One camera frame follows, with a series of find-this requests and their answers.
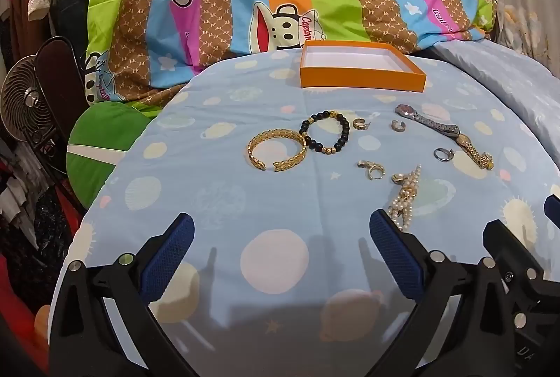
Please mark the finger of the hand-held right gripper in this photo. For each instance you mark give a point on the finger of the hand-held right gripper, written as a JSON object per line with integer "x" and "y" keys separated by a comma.
{"x": 507, "y": 241}
{"x": 554, "y": 208}

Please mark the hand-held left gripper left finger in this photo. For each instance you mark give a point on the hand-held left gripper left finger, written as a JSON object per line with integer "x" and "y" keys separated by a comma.
{"x": 170, "y": 254}

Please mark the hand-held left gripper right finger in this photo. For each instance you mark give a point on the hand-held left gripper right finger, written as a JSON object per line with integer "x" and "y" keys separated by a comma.
{"x": 396, "y": 254}

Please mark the gold wristwatch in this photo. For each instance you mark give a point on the gold wristwatch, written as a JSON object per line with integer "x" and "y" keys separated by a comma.
{"x": 466, "y": 142}

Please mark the silver wristwatch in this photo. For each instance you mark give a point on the silver wristwatch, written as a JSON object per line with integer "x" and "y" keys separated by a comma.
{"x": 407, "y": 111}

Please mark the orange cardboard box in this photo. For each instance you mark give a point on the orange cardboard box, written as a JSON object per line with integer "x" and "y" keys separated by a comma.
{"x": 358, "y": 82}

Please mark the dark printed cloth pile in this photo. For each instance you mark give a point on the dark printed cloth pile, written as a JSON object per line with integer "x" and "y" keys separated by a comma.
{"x": 48, "y": 224}

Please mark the small gold hoop earring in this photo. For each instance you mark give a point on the small gold hoop earring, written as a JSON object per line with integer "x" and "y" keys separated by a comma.
{"x": 356, "y": 122}

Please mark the green round cushion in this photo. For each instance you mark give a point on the green round cushion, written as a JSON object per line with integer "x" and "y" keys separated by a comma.
{"x": 105, "y": 128}

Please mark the red cloth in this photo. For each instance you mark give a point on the red cloth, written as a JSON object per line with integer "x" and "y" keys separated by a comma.
{"x": 17, "y": 294}

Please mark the round electric fan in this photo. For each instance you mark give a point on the round electric fan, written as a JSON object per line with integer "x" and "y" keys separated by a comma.
{"x": 26, "y": 97}

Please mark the dark brown chair back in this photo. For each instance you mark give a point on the dark brown chair back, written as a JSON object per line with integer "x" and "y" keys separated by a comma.
{"x": 57, "y": 66}

